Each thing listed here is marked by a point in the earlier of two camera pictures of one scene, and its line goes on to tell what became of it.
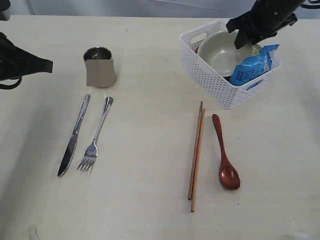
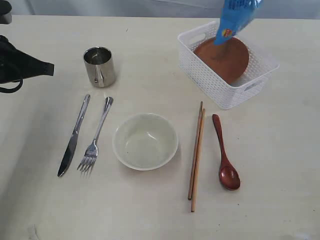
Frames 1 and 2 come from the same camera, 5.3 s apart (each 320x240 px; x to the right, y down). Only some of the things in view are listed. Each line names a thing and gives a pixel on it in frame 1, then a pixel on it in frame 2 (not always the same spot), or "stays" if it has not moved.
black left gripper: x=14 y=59 stays
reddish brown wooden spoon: x=228 y=177 stays
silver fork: x=91 y=152 stays
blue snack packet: x=251 y=67 → x=235 y=14
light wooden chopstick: x=198 y=161 stays
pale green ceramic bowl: x=218 y=53 → x=145 y=141
